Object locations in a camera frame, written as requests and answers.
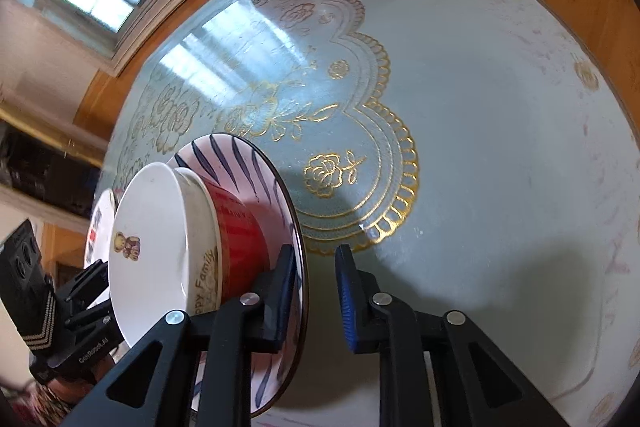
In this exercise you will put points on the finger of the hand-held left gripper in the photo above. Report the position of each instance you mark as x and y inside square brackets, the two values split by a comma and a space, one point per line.
[87, 282]
[92, 324]

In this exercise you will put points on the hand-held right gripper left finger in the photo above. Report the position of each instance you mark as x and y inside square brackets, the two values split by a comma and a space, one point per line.
[280, 302]

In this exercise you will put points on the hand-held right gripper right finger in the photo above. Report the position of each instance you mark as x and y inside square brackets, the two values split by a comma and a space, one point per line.
[347, 302]

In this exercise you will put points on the small red patterned plate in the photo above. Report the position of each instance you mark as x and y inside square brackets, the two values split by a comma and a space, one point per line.
[100, 222]

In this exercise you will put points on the white small bowl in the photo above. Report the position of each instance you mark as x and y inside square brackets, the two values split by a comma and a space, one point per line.
[150, 257]

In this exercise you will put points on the blue striped large bowl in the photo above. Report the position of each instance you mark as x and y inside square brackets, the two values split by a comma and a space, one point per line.
[287, 227]

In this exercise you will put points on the red bowl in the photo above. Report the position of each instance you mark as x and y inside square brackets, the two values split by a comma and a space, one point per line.
[240, 237]

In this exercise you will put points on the dark cabinet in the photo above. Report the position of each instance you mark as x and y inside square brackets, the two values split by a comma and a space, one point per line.
[45, 167]

